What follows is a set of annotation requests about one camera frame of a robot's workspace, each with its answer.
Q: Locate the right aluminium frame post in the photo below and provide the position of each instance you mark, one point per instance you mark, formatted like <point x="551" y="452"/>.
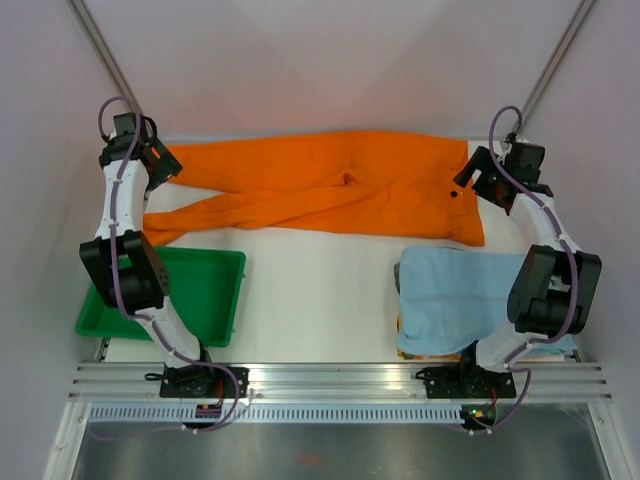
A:
<point x="570" y="33"/>

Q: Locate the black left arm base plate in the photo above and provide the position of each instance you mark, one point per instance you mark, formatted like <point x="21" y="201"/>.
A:
<point x="193" y="382"/>

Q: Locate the aluminium frame post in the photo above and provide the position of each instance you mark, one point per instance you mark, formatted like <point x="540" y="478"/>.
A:
<point x="570" y="33"/>
<point x="91" y="30"/>

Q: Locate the green plastic tray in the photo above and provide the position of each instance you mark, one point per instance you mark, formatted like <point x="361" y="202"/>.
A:
<point x="205" y="288"/>

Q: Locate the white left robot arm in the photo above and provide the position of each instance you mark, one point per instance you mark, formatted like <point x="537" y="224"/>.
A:
<point x="126" y="270"/>

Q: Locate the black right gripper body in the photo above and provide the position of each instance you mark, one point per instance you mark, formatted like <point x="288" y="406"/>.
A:
<point x="488" y="181"/>

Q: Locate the perforated white cable duct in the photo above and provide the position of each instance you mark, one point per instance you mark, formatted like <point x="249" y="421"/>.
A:
<point x="280" y="413"/>

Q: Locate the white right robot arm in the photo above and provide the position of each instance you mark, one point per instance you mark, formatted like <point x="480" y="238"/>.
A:
<point x="552" y="294"/>

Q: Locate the orange trousers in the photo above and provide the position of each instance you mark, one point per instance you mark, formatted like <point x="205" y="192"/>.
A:
<point x="353" y="182"/>

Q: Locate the aluminium front rail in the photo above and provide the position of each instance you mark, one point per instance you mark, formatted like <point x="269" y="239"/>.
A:
<point x="567" y="382"/>

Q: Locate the light blue folded trousers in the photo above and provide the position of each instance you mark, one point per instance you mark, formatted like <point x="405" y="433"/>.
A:
<point x="450" y="300"/>

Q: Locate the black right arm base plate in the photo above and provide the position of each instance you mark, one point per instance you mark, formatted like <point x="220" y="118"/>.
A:
<point x="450" y="382"/>

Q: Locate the left aluminium frame post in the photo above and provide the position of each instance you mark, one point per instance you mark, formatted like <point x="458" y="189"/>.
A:
<point x="91" y="30"/>

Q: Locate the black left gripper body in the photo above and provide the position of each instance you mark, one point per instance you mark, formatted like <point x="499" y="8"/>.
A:
<point x="165" y="168"/>

